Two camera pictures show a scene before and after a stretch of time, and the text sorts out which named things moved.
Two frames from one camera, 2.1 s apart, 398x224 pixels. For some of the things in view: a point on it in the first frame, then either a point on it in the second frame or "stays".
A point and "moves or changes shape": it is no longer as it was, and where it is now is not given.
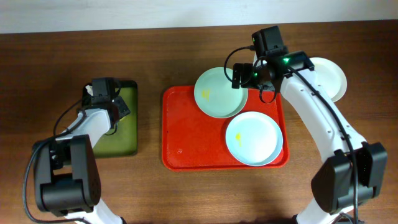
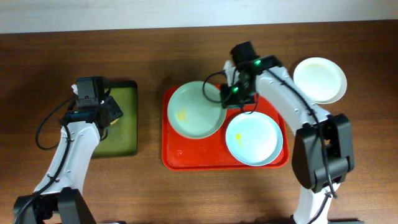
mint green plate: [215, 96] moves or changes shape
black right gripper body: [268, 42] → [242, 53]
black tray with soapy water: [121, 140] stays
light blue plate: [254, 139] stays
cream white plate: [331, 77] stays
